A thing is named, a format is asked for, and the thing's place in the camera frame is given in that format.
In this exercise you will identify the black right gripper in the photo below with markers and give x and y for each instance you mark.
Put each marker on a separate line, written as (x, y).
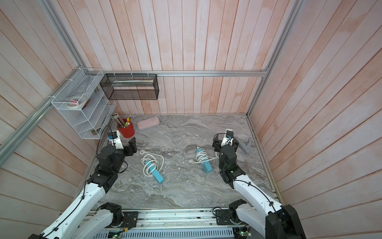
(218, 145)

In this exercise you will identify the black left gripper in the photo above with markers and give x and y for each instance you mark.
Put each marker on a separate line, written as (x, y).
(133, 146)

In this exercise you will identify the blue power strip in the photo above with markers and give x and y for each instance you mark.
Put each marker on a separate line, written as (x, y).
(151, 170)
(203, 159)

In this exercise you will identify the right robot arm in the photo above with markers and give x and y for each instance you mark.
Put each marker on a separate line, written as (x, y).
(268, 217)

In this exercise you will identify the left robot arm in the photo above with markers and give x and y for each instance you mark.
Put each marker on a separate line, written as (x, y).
(67, 226)

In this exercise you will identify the red metal pencil bucket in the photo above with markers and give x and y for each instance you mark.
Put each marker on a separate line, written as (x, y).
(128, 131)

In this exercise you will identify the grey plastic stand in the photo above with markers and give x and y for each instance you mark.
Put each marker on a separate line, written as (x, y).
(246, 147)

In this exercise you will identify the bundle of pencils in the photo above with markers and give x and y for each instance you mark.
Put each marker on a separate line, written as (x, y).
(121, 123)

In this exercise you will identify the tape roll on shelf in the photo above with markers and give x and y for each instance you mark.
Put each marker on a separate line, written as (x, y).
(75, 102)

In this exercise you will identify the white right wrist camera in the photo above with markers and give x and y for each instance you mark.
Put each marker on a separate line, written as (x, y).
(228, 138)

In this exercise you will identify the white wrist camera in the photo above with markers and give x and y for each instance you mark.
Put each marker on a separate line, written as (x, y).
(115, 140)
(228, 138)

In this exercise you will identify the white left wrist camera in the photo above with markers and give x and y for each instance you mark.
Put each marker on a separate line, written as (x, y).
(115, 140)

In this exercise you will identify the black mesh wall basket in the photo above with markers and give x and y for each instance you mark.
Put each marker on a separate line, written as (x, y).
(130, 86)

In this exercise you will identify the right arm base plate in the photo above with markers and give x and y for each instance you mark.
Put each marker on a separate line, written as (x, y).
(224, 217)

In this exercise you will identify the white wire mesh shelf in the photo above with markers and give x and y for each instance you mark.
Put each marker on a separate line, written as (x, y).
(89, 121)

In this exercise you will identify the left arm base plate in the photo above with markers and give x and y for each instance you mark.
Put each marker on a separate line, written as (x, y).
(127, 220)

